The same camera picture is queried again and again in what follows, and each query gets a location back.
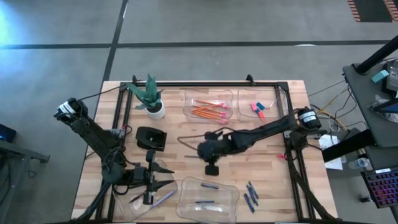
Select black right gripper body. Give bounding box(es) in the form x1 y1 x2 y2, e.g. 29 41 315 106
197 130 233 177

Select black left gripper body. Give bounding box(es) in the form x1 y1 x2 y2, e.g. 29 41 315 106
133 150 156 205

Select clear plastic bin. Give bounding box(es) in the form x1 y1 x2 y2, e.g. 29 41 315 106
182 88 234 124
175 176 241 224
112 159 178 223
237 86 289 121

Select green plant in white pot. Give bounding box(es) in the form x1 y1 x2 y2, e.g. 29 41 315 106
127 73 167 121

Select white paper sheet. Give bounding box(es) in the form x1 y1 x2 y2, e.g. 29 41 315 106
317 133 345 171

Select dark metal cart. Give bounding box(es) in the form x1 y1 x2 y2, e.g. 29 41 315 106
0 139 50 224

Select black desk bar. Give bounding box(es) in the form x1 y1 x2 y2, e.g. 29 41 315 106
322 129 379 163

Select dark device blue light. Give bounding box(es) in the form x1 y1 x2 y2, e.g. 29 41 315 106
0 123 17 144

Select clear water bottle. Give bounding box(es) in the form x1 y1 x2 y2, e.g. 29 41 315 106
347 157 373 170

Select grey side desk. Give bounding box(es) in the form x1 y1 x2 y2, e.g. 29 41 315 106
341 60 398 149

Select backlit black keyboard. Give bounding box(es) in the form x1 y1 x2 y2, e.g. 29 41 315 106
360 167 398 210

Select teal box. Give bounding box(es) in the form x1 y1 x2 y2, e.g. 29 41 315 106
370 69 390 84

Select tablet with blue screen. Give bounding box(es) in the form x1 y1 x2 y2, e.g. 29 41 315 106
369 98 398 114

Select black pole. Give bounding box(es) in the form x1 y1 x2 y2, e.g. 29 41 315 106
354 37 398 75

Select black box device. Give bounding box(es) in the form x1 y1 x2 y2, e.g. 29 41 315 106
381 58 398 95

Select black mat orange stripes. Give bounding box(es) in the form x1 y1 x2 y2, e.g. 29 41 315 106
346 0 398 23

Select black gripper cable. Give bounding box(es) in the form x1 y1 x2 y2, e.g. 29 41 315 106
177 126 231 152
111 182 133 196

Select black aluminium table frame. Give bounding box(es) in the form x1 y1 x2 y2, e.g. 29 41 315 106
73 73 339 223

